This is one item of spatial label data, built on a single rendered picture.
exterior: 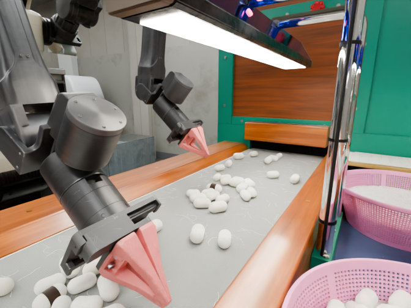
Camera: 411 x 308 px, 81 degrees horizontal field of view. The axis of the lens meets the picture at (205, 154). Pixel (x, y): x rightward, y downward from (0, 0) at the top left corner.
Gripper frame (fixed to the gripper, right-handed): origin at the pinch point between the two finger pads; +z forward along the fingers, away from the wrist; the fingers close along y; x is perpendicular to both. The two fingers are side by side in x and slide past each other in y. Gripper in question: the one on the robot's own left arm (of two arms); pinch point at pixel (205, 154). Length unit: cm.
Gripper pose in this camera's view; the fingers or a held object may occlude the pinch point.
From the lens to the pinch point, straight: 62.8
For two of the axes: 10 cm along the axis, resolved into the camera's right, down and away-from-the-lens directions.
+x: -5.4, 6.5, 5.4
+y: 5.5, -2.1, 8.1
